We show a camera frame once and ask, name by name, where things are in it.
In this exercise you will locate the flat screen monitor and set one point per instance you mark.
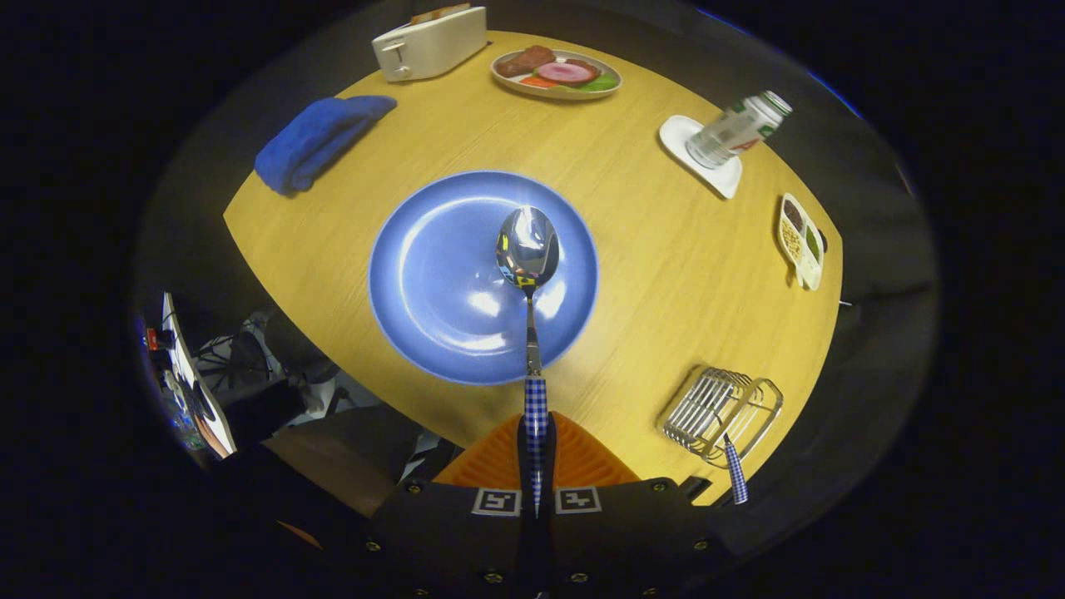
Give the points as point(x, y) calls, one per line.
point(204, 408)

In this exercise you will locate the grey food plate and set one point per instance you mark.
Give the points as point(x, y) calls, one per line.
point(512, 83)

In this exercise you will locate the green lettuce leaf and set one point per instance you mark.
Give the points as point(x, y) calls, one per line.
point(603, 82)

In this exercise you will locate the white toaster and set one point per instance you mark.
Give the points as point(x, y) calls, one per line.
point(433, 46)

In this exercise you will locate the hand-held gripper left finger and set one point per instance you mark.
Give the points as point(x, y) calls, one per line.
point(449, 541)

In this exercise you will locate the blue folded towel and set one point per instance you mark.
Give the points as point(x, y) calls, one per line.
point(312, 141)

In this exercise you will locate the white green drink bottle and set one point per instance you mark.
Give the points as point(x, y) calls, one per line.
point(732, 129)

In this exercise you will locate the white divided condiment dish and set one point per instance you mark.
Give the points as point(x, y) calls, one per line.
point(803, 249)

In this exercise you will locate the blue plate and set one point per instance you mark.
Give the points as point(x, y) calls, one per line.
point(433, 274)

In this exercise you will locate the large brown meat piece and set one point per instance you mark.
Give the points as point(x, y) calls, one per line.
point(524, 61)

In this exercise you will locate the white square coaster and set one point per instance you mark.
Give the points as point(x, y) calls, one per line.
point(678, 137)

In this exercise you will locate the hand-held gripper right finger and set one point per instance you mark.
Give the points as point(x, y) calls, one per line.
point(624, 541)

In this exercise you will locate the red tomato slice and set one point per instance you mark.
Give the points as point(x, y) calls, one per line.
point(539, 81)

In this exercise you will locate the small brown meat piece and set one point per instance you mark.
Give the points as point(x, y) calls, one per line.
point(585, 66)

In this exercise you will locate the toast slice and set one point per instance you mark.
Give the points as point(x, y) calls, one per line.
point(441, 12)

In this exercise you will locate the pink ham slice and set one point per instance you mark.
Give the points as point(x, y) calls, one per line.
point(564, 72)

